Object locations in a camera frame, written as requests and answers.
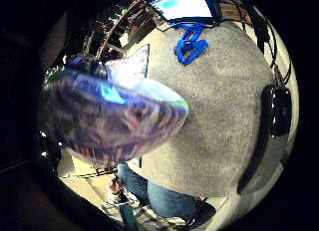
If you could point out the shiny purple foil snack packet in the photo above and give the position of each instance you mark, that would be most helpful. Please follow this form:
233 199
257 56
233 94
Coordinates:
116 124

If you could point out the person's legs in blue jeans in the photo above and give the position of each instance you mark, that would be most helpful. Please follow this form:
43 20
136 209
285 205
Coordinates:
166 197

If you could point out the grey felt desk mat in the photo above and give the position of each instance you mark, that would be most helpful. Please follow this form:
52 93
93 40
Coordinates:
219 118

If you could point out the computer monitor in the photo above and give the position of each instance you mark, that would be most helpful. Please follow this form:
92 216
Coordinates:
184 4

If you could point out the black computer mouse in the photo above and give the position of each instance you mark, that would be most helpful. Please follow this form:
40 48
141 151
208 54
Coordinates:
281 111

